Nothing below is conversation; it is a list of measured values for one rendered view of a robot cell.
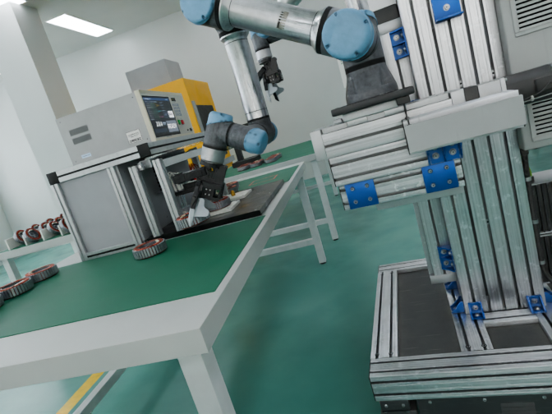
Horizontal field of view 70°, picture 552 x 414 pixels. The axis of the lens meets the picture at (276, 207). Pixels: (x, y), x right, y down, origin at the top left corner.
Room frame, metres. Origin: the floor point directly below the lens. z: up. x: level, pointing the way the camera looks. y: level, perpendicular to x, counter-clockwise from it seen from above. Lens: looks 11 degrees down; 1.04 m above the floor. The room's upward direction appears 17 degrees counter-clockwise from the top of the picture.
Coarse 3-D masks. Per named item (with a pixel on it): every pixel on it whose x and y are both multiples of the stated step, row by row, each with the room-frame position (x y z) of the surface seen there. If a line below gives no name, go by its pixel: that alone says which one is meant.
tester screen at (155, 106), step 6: (150, 102) 1.67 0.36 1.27; (156, 102) 1.72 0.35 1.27; (162, 102) 1.78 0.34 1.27; (168, 102) 1.84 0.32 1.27; (150, 108) 1.65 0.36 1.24; (156, 108) 1.70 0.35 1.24; (162, 108) 1.75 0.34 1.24; (168, 108) 1.82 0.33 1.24; (150, 114) 1.63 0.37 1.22; (156, 114) 1.68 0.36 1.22; (162, 114) 1.73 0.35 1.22; (150, 120) 1.61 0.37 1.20; (156, 120) 1.66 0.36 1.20; (162, 120) 1.72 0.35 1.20; (168, 120) 1.78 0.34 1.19; (156, 126) 1.64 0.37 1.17; (162, 126) 1.69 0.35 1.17; (162, 132) 1.68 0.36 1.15; (168, 132) 1.74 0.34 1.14; (174, 132) 1.79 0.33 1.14
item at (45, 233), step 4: (44, 228) 2.78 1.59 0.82; (60, 228) 2.71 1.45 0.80; (40, 232) 2.75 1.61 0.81; (44, 232) 2.77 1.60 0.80; (48, 232) 2.80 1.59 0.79; (64, 232) 2.73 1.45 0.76; (44, 236) 2.76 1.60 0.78; (48, 236) 2.79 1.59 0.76; (52, 236) 2.82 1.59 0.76; (8, 240) 2.83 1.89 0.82; (12, 240) 2.86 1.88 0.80; (24, 240) 2.78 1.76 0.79; (8, 244) 2.82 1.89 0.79; (12, 244) 2.85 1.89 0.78; (16, 244) 2.88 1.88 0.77; (20, 244) 2.90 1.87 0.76; (28, 244) 2.79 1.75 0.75; (8, 248) 2.81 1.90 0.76; (12, 248) 2.83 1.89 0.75
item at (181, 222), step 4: (180, 216) 1.28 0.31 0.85; (184, 216) 1.29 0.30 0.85; (188, 216) 1.23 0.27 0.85; (208, 216) 1.25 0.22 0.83; (176, 220) 1.26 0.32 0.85; (180, 220) 1.23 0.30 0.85; (184, 220) 1.22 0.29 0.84; (196, 220) 1.22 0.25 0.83; (200, 220) 1.23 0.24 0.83; (204, 220) 1.24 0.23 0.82; (180, 224) 1.23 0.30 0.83; (184, 224) 1.22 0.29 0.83; (188, 224) 1.22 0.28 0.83; (192, 224) 1.22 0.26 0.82; (196, 224) 1.22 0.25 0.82; (180, 228) 1.24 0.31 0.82; (184, 228) 1.23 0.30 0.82
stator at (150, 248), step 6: (156, 240) 1.34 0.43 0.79; (162, 240) 1.32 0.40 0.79; (138, 246) 1.33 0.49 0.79; (144, 246) 1.34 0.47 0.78; (150, 246) 1.28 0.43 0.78; (156, 246) 1.28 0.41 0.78; (162, 246) 1.29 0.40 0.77; (132, 252) 1.29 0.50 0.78; (138, 252) 1.27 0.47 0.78; (144, 252) 1.26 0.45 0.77; (150, 252) 1.27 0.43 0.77; (156, 252) 1.28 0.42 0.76; (138, 258) 1.27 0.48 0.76; (144, 258) 1.26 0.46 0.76
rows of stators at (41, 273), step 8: (48, 264) 1.50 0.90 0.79; (56, 264) 1.48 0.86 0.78; (32, 272) 1.47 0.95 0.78; (40, 272) 1.42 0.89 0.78; (48, 272) 1.43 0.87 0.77; (56, 272) 1.46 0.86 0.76; (16, 280) 1.38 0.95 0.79; (24, 280) 1.33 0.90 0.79; (32, 280) 1.40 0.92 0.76; (40, 280) 1.41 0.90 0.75; (0, 288) 1.32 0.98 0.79; (8, 288) 1.29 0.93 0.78; (16, 288) 1.29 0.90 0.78; (24, 288) 1.31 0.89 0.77; (0, 296) 1.23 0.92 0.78; (8, 296) 1.28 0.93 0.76; (0, 304) 1.21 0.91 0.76
